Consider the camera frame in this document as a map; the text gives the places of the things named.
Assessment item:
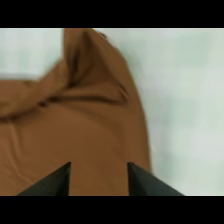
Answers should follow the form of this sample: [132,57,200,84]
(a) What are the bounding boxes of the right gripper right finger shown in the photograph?
[127,162,185,197]

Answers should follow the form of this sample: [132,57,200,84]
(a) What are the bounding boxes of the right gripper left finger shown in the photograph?
[17,161,72,197]

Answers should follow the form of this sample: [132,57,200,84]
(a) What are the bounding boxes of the brown shirt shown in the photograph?
[0,28,153,197]

